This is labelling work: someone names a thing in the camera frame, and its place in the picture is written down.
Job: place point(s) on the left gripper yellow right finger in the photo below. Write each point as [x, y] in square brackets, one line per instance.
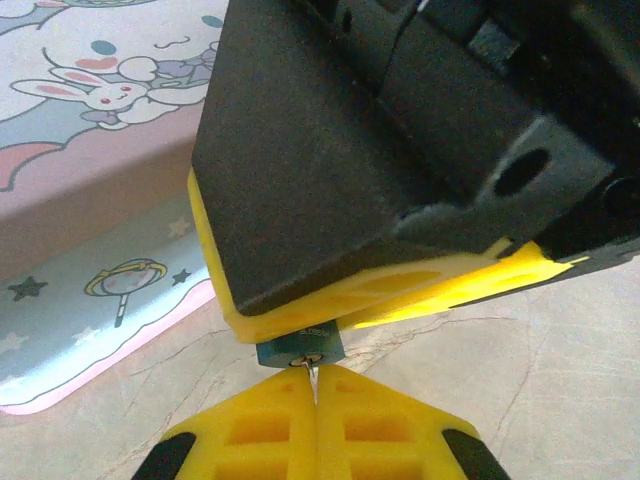
[380, 430]

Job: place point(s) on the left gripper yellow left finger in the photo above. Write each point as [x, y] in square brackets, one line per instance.
[260, 430]

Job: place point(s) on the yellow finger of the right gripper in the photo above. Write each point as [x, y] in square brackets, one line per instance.
[280, 320]
[475, 285]

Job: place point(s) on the small teal padlock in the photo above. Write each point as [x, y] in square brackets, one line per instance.
[285, 350]

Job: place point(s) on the small silver key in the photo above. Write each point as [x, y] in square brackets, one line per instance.
[313, 375]

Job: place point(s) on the pastel cartoon star mat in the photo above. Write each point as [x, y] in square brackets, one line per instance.
[75, 325]

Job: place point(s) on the pink cartoon bunny box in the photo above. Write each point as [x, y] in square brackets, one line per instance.
[100, 100]

